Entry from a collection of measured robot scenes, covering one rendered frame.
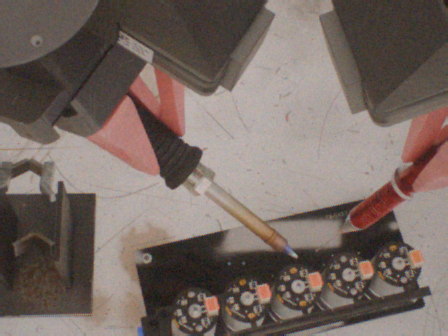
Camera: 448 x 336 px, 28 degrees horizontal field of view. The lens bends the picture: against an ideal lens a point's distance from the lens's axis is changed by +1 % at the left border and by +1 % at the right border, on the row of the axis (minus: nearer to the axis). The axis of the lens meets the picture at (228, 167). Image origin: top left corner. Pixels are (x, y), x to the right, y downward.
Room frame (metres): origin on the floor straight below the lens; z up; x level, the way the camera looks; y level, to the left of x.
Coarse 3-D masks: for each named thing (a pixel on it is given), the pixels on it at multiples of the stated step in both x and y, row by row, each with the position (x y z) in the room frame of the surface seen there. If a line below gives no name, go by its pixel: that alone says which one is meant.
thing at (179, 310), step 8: (192, 288) 0.11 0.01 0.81; (200, 288) 0.11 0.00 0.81; (176, 296) 0.10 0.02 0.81; (184, 296) 0.11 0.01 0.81; (200, 296) 0.11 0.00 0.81; (208, 296) 0.11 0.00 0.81; (176, 304) 0.10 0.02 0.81; (184, 304) 0.10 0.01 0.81; (192, 304) 0.10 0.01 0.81; (200, 304) 0.10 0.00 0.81; (176, 312) 0.10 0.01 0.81; (184, 312) 0.10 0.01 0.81; (176, 320) 0.09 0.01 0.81; (184, 320) 0.09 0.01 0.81; (192, 320) 0.09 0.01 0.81; (200, 320) 0.09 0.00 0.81; (208, 320) 0.09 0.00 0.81; (216, 320) 0.10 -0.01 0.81; (184, 328) 0.09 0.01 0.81; (192, 328) 0.09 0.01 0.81; (208, 328) 0.09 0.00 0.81
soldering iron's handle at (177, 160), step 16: (128, 96) 0.18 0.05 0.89; (144, 112) 0.17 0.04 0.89; (144, 128) 0.16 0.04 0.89; (160, 128) 0.17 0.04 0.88; (160, 144) 0.16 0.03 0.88; (176, 144) 0.16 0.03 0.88; (160, 160) 0.15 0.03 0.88; (176, 160) 0.15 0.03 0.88; (192, 160) 0.16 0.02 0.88; (160, 176) 0.15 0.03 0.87; (176, 176) 0.15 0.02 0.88
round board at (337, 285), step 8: (336, 256) 0.14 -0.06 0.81; (352, 256) 0.14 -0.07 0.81; (328, 264) 0.14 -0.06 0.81; (336, 264) 0.14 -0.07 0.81; (344, 264) 0.14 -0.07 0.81; (352, 264) 0.14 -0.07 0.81; (328, 272) 0.13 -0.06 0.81; (336, 272) 0.13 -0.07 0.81; (328, 280) 0.13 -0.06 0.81; (336, 280) 0.13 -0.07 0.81; (360, 280) 0.13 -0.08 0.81; (368, 280) 0.13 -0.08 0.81; (336, 288) 0.12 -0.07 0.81; (344, 288) 0.12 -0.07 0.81; (360, 288) 0.13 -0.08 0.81; (344, 296) 0.12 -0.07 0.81; (352, 296) 0.12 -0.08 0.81
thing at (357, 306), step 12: (408, 288) 0.13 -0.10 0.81; (420, 288) 0.13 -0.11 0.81; (372, 300) 0.12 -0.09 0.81; (384, 300) 0.12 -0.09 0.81; (396, 300) 0.12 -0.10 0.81; (408, 300) 0.12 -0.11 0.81; (324, 312) 0.11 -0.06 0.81; (336, 312) 0.11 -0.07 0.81; (348, 312) 0.11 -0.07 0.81; (252, 324) 0.10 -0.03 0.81; (264, 324) 0.10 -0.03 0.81; (276, 324) 0.10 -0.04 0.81; (288, 324) 0.10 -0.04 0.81; (300, 324) 0.10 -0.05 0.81
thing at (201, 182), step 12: (204, 168) 0.16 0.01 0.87; (192, 180) 0.15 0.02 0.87; (204, 180) 0.15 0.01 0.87; (192, 192) 0.15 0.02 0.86; (204, 192) 0.15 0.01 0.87; (216, 192) 0.15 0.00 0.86; (228, 204) 0.14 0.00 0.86; (240, 204) 0.15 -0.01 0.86; (240, 216) 0.14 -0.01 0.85; (252, 216) 0.14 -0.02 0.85; (252, 228) 0.14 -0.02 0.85; (264, 228) 0.14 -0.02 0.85; (264, 240) 0.13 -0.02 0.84; (276, 240) 0.13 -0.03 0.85
